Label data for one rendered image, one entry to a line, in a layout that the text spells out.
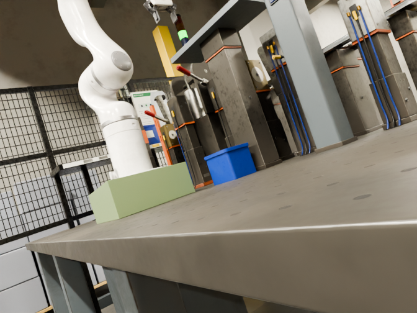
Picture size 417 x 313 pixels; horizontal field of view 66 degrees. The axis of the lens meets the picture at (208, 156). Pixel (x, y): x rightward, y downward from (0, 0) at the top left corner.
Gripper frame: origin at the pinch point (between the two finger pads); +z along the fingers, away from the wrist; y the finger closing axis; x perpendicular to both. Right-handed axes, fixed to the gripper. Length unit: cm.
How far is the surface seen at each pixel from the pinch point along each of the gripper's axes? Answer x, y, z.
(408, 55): -73, 11, 60
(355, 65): -55, 20, 54
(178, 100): -0.8, -12.2, 36.8
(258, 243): -88, -82, 72
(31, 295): 206, -59, 105
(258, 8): -50, -11, 30
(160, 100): 33.4, 4.6, 24.0
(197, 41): -30.8, -19.8, 28.3
